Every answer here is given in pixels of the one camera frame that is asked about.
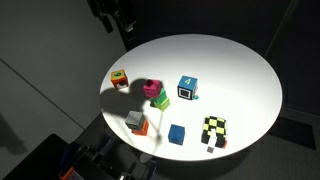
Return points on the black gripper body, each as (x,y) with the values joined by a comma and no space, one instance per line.
(127,24)

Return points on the dark blue toy block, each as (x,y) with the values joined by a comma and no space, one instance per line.
(176,134)

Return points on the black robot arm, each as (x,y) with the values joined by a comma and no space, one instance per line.
(106,13)

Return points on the magenta toy block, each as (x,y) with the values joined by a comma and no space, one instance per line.
(152,88)

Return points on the lime green toy block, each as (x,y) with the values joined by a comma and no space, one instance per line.
(162,104)

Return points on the grey toy block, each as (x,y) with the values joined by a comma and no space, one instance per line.
(134,120)

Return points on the orange toy block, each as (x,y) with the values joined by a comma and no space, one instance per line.
(143,129)

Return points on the yellow orange number nine cube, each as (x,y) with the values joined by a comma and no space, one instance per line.
(118,78)

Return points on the blue number four cube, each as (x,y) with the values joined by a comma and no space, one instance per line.
(187,86)

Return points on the black purple clamp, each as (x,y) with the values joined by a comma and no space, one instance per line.
(106,150)
(71,160)

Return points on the black checkered cube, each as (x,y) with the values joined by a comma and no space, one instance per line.
(215,130)

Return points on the small grey square piece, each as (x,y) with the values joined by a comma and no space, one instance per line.
(210,149)

